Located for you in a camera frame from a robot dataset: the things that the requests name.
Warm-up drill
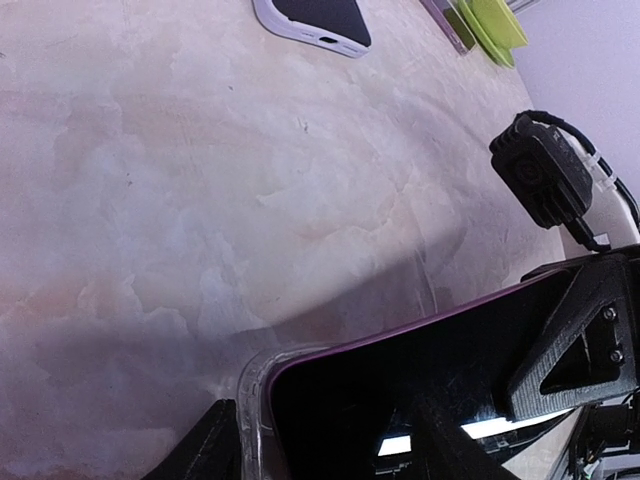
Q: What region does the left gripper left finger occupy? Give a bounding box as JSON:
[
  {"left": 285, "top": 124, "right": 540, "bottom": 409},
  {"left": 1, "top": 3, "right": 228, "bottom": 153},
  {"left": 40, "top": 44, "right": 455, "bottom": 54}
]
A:
[{"left": 143, "top": 399, "right": 242, "bottom": 480}]

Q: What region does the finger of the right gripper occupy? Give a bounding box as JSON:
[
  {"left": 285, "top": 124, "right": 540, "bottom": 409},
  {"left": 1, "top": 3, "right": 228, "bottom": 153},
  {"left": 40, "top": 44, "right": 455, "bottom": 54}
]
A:
[{"left": 489, "top": 252, "right": 639, "bottom": 420}]

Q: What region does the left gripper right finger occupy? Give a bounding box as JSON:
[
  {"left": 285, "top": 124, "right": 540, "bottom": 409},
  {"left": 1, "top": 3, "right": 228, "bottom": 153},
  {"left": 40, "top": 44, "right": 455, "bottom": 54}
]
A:
[{"left": 409, "top": 398, "right": 517, "bottom": 480}]

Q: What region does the clear case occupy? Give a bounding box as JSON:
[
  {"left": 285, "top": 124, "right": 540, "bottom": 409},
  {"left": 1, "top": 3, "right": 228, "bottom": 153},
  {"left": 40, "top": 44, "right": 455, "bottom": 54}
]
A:
[{"left": 234, "top": 239, "right": 451, "bottom": 480}]

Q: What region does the pink phone face down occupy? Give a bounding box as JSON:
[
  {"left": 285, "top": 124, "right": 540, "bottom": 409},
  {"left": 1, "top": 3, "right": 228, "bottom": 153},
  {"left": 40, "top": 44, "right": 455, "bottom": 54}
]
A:
[{"left": 267, "top": 272, "right": 581, "bottom": 480}]

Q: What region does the purple-edged black-screen phone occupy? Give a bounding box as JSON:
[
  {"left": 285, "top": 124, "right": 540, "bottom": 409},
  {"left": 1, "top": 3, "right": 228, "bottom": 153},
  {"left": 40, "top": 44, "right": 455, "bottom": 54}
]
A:
[{"left": 420, "top": 0, "right": 476, "bottom": 56}]

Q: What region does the black phone face up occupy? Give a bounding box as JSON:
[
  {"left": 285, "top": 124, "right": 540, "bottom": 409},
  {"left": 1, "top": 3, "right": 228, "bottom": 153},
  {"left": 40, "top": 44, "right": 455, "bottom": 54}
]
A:
[{"left": 273, "top": 0, "right": 371, "bottom": 47}]

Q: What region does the lavender phone case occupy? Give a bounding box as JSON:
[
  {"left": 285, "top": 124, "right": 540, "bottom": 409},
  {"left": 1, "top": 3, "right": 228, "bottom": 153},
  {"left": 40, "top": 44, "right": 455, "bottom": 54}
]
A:
[{"left": 252, "top": 0, "right": 371, "bottom": 59}]

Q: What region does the green bowl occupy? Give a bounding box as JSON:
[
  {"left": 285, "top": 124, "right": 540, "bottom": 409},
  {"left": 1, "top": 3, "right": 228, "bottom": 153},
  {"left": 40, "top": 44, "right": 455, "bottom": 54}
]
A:
[{"left": 469, "top": 0, "right": 529, "bottom": 49}]

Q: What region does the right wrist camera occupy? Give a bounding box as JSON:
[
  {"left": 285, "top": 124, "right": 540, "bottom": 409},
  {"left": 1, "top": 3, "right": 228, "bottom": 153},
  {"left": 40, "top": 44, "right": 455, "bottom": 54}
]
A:
[{"left": 489, "top": 110, "right": 639, "bottom": 258}]

